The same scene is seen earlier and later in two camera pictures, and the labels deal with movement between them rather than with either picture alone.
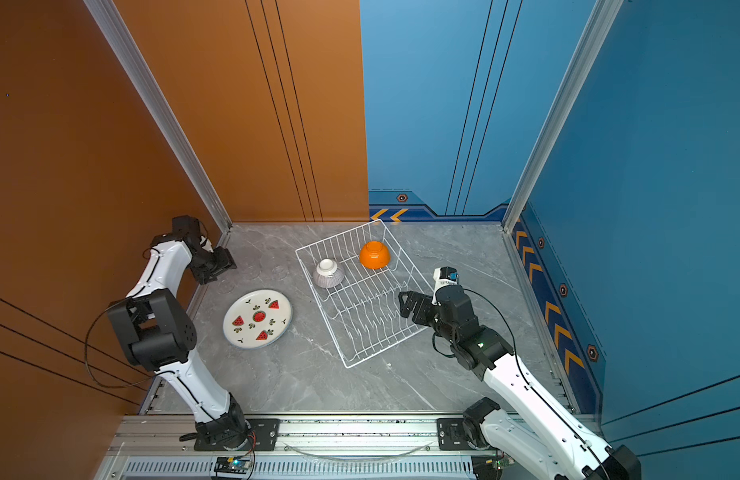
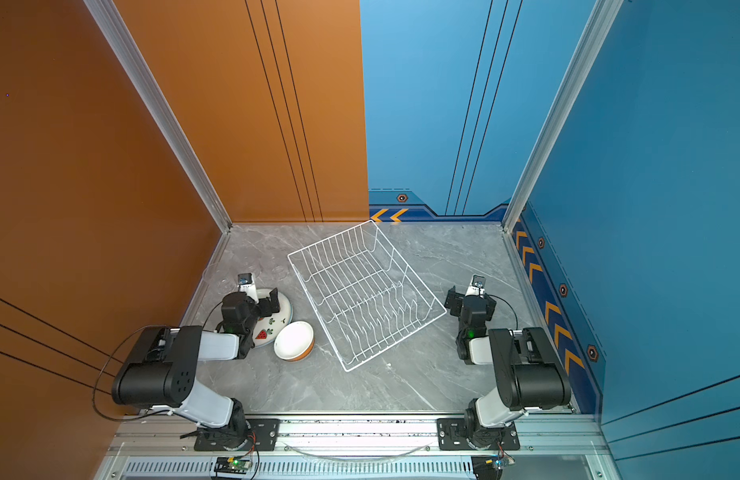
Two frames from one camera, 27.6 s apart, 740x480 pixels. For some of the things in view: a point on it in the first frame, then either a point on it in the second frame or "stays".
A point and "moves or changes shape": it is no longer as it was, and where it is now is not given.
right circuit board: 488,467 stays
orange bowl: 374,255 → 294,340
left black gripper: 225,262 → 263,305
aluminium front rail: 161,448 stays
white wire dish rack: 356,279 stays
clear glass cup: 251,271 moves or changes shape
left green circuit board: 232,465 stays
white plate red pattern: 256,318 stays
